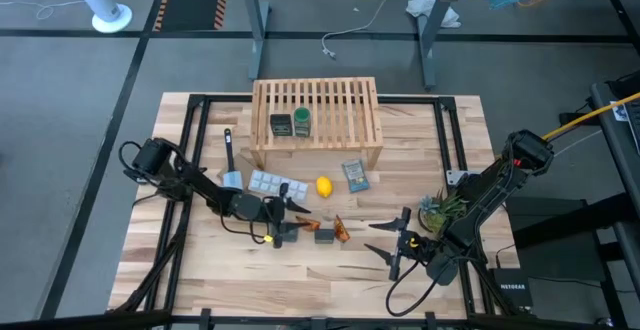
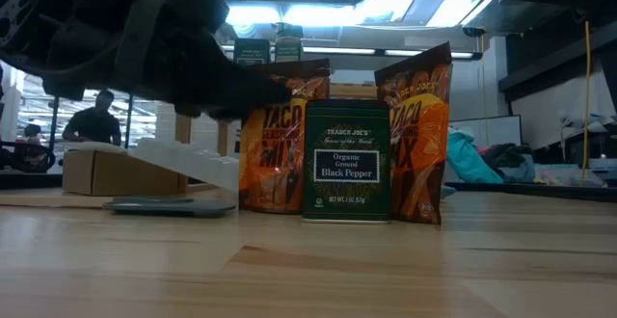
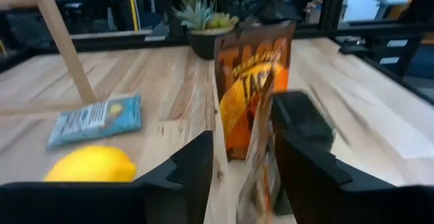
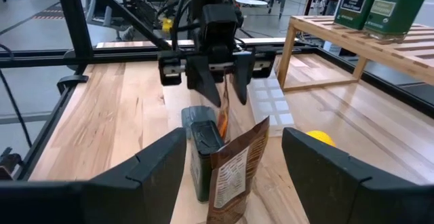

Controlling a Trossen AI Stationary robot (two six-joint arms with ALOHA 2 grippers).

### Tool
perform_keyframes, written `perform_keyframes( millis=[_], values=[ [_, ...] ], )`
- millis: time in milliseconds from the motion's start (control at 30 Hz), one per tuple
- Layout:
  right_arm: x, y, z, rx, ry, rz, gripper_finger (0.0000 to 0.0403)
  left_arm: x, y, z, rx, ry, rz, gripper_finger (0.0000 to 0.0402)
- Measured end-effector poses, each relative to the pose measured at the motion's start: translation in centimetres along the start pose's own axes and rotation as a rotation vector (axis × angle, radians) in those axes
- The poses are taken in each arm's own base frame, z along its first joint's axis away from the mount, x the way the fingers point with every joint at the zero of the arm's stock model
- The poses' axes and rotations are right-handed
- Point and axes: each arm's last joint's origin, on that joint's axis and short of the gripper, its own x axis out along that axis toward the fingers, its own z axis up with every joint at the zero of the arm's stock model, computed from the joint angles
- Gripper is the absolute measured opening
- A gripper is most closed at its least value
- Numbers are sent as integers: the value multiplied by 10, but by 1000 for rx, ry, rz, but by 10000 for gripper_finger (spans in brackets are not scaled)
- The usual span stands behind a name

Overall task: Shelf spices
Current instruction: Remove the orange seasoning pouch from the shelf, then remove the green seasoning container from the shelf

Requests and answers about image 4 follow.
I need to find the white round table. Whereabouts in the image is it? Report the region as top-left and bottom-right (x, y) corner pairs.
(235, 0), (269, 7)

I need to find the wooden slatted shelf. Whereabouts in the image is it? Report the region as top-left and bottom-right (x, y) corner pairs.
(276, 15), (434, 92)

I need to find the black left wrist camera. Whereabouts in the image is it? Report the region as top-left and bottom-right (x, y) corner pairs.
(199, 3), (240, 47)

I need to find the white ice cube tray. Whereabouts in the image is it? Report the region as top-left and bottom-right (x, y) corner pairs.
(247, 76), (296, 137)

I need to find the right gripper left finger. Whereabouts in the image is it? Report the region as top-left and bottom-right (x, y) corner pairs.
(0, 128), (187, 224)

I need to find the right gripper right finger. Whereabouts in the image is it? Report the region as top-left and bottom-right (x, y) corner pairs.
(282, 128), (434, 224)

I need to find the yellow lemon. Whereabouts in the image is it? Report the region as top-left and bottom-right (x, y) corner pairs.
(306, 130), (336, 147)

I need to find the black aluminium rig frame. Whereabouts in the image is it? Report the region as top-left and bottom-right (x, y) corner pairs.
(0, 0), (434, 181)

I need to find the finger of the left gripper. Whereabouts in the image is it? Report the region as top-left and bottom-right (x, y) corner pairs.
(186, 54), (223, 108)
(231, 51), (255, 105)

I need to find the green black pepper tin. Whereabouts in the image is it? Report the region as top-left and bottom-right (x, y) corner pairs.
(334, 0), (383, 31)
(189, 120), (226, 204)

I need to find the green-lidded spice jar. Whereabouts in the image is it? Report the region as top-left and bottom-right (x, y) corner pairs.
(363, 0), (433, 44)

